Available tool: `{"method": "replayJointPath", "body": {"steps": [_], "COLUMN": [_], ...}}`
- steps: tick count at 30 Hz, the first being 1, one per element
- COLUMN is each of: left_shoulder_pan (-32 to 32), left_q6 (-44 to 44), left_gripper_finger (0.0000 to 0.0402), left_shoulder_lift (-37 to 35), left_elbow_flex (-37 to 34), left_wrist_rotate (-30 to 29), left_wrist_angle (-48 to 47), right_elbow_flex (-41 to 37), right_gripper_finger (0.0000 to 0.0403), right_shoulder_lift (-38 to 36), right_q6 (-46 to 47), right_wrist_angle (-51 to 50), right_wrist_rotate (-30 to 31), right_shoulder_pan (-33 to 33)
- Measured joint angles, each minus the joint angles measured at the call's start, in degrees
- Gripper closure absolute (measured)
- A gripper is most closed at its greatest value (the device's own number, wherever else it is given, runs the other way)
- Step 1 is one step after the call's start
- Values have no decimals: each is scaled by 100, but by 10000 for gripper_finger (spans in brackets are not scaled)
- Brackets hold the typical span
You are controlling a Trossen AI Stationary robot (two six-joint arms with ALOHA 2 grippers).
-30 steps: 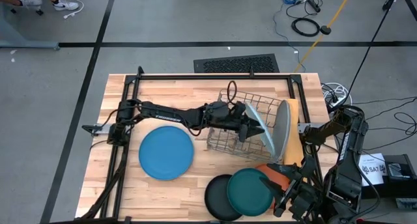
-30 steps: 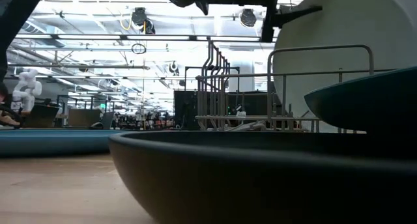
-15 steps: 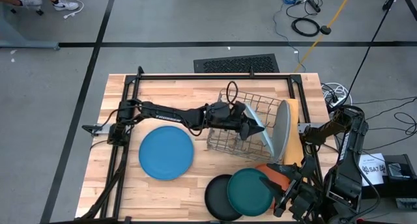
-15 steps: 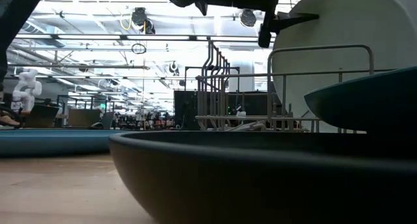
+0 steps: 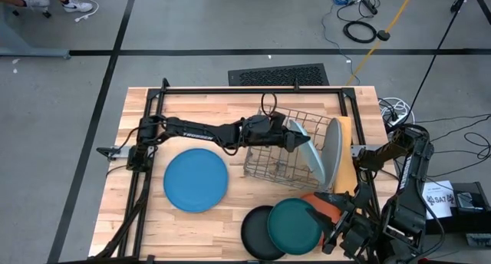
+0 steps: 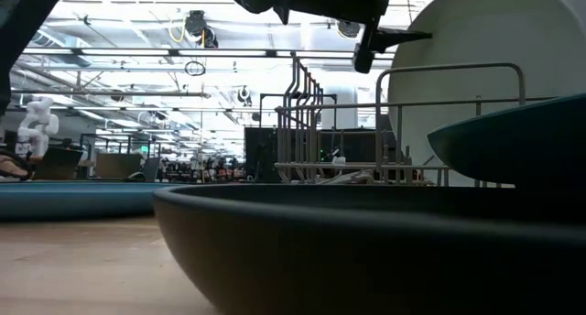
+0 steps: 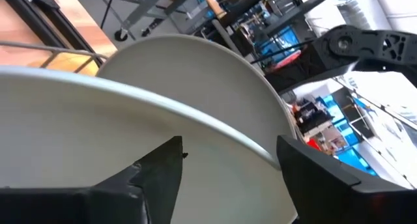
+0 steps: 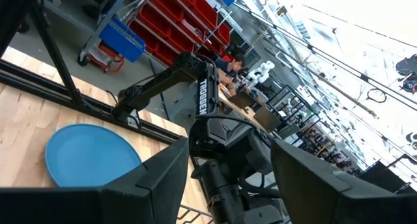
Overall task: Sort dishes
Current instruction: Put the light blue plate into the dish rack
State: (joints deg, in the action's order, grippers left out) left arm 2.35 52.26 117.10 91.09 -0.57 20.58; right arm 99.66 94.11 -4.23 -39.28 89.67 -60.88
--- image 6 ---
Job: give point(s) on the dark foreground bowl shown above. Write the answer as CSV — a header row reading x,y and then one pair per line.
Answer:
x,y
366,260

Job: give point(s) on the teal plate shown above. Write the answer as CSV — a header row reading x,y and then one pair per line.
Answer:
x,y
526,145

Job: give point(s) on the white round column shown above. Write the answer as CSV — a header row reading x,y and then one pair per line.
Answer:
x,y
341,109

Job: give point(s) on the tan panel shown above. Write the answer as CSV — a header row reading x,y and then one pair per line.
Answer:
x,y
116,165

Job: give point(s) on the person's hand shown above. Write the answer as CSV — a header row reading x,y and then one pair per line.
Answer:
x,y
11,168

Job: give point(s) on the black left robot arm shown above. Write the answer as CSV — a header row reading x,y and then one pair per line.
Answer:
x,y
23,31

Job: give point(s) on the dark brown panel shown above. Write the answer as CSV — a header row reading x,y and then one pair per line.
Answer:
x,y
59,161

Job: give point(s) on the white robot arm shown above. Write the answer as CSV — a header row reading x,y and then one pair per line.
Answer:
x,y
39,122

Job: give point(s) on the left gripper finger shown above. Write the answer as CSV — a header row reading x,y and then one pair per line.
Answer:
x,y
398,36

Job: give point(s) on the grey plate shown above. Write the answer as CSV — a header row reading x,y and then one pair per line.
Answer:
x,y
480,40

